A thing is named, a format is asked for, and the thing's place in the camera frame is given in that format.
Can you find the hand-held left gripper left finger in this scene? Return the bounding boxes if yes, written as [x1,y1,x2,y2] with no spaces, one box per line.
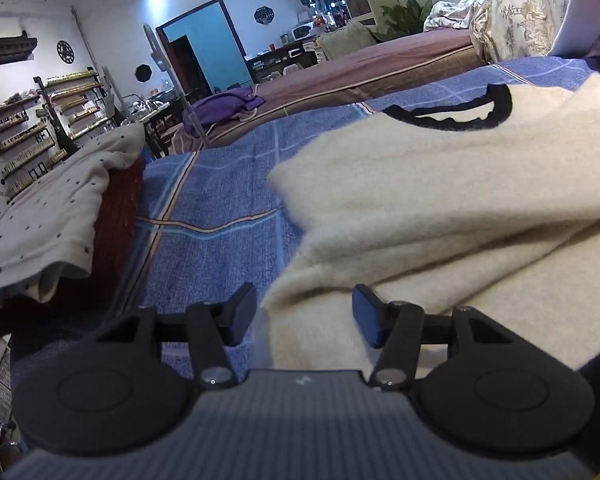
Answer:
[96,281,258,390]

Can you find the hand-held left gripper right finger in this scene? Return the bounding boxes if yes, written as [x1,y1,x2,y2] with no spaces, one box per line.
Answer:
[351,284,516,391]

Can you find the cream sweater with black trim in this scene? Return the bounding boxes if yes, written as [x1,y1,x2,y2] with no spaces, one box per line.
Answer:
[260,72,600,371]

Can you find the blue plaid bed sheet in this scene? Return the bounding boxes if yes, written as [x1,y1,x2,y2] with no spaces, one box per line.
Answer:
[10,57,600,371]

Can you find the dark red knit cloth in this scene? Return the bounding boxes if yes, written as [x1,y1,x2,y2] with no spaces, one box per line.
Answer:
[0,157,147,351]

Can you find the purple cloth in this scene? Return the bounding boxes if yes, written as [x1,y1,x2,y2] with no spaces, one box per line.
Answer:
[182,86,267,136]

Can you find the white dotted cloth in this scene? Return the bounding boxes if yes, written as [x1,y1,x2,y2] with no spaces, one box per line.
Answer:
[0,122,146,303]

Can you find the mauve bed cover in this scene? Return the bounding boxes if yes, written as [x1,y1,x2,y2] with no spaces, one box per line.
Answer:
[160,27,491,156]

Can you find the black counter with appliances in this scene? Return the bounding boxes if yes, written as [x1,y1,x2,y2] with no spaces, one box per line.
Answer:
[245,40,323,83]

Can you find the cream bag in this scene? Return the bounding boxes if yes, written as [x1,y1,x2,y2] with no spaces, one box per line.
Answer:
[320,20,377,59]

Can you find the white standing fan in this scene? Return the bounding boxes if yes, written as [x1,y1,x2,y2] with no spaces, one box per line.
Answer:
[142,22,170,75]

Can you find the green potted plant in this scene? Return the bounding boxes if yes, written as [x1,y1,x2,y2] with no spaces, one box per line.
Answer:
[375,0,435,41]

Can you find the white crumpled bedding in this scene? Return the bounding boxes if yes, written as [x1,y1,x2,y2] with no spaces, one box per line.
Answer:
[422,0,486,31]

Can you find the wall shelves with bottles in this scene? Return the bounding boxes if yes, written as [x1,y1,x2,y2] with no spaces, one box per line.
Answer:
[0,70,108,216]

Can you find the dark wooden wall shelf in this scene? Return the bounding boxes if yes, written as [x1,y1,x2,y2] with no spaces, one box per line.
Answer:
[0,30,39,69]

